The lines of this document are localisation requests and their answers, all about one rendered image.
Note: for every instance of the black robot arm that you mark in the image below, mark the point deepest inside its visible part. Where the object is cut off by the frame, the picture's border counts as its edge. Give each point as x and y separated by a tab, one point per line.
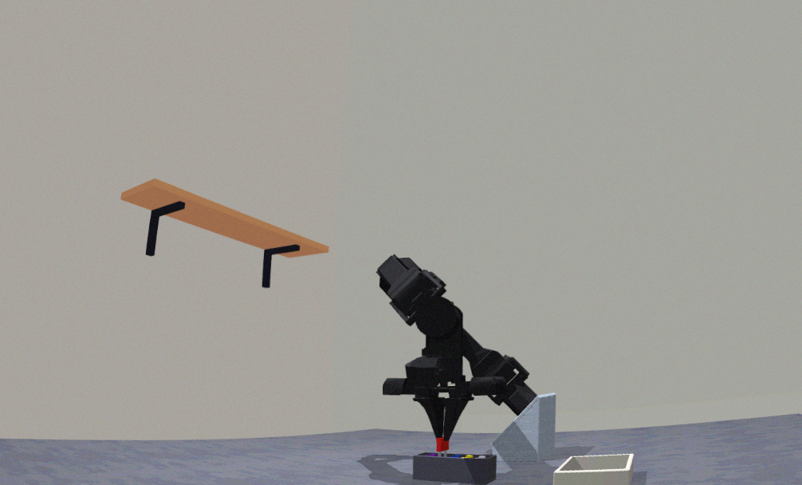
413	292

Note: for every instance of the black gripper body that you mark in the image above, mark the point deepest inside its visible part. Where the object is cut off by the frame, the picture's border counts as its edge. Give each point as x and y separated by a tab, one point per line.
478	386

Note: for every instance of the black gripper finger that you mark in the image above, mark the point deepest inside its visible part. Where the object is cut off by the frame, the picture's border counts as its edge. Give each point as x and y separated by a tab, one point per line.
453	410
434	408

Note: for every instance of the red fuse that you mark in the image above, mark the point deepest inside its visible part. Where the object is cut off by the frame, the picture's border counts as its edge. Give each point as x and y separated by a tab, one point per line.
442	446

